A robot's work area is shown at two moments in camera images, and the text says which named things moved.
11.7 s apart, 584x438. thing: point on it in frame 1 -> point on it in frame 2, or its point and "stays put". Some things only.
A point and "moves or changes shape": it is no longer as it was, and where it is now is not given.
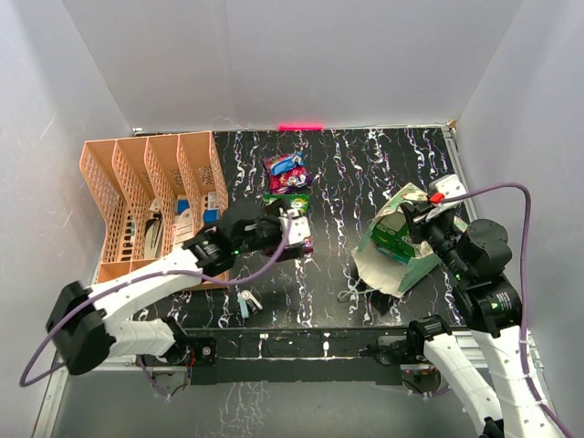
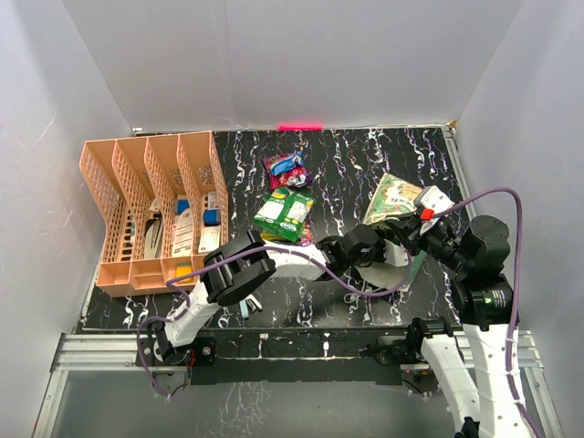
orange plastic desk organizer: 153,192 stays put
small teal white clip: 247,301 stays put
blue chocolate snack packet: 297,160 stays put
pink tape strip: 299,127 stays put
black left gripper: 273,214 -> 380,255
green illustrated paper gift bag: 387,275 moves or changes shape
